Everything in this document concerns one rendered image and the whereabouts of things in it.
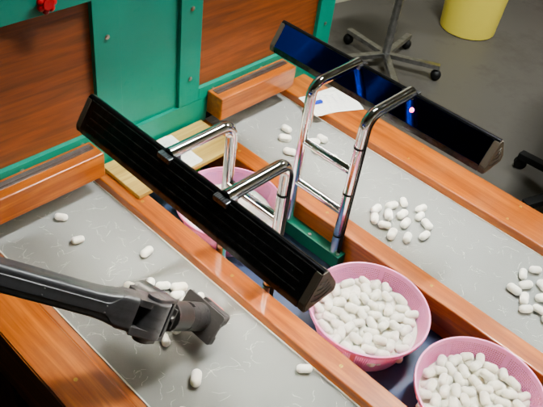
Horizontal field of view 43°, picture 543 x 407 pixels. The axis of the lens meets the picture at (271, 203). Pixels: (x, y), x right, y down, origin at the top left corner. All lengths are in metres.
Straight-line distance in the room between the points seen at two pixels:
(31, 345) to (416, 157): 1.13
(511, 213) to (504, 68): 2.45
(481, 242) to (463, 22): 2.76
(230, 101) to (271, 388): 0.85
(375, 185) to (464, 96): 2.06
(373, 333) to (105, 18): 0.89
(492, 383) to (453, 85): 2.63
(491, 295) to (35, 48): 1.14
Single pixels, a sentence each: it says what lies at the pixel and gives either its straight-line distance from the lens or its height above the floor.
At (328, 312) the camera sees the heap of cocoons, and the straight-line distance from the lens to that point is 1.51.
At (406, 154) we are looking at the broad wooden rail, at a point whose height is 0.76.
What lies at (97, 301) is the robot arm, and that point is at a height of 0.98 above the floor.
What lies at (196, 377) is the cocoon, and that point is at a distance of 1.36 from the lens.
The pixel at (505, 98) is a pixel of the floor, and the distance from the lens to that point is 3.96.
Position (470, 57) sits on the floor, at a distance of 4.27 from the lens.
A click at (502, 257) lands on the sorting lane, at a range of 1.78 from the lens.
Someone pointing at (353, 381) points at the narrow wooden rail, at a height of 0.76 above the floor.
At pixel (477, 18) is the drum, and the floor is 0.15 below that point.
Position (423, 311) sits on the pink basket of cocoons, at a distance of 1.56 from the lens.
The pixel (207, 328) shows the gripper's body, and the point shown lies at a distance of 1.36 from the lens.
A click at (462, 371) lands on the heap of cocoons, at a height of 0.74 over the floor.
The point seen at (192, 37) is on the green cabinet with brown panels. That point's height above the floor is 1.04.
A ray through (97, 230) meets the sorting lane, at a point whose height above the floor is 0.74.
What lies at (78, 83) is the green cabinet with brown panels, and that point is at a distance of 1.63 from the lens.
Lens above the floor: 1.89
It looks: 41 degrees down
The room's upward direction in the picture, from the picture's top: 9 degrees clockwise
